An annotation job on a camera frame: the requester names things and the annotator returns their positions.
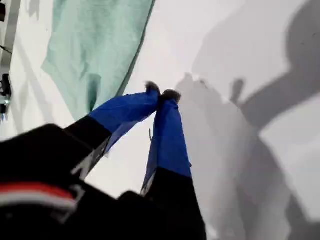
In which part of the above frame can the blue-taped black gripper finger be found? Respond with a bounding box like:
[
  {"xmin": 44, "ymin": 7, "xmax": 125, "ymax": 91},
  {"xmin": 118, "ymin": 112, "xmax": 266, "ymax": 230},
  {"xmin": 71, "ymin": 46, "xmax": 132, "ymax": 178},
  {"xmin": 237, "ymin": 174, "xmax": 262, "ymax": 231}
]
[
  {"xmin": 140, "ymin": 89, "xmax": 207, "ymax": 239},
  {"xmin": 63, "ymin": 80, "xmax": 162, "ymax": 159}
]

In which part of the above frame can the red wire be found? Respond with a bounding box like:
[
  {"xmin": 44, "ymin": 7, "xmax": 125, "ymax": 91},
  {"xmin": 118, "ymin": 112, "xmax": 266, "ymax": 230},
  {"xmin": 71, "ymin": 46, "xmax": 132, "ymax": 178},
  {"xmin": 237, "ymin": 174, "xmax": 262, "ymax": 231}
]
[{"xmin": 0, "ymin": 181, "xmax": 76, "ymax": 201}]

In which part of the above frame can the white wire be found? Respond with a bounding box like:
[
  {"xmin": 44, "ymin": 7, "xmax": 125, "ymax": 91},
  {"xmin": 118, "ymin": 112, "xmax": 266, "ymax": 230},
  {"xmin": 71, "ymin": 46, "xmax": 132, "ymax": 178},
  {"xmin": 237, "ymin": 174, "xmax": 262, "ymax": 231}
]
[{"xmin": 0, "ymin": 192, "xmax": 79, "ymax": 211}]

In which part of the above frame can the pale green T-shirt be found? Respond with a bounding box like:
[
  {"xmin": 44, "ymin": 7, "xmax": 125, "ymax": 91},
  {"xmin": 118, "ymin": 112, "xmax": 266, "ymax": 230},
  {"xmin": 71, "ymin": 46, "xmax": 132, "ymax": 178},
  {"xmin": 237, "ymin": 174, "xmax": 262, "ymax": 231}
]
[{"xmin": 41, "ymin": 0, "xmax": 157, "ymax": 121}]

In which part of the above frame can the black device with cable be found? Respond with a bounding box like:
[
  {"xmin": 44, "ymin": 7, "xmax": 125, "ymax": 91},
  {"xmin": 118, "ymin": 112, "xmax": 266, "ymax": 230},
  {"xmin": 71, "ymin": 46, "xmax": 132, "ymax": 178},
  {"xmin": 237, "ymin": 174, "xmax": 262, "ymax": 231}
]
[{"xmin": 0, "ymin": 73, "xmax": 13, "ymax": 116}]

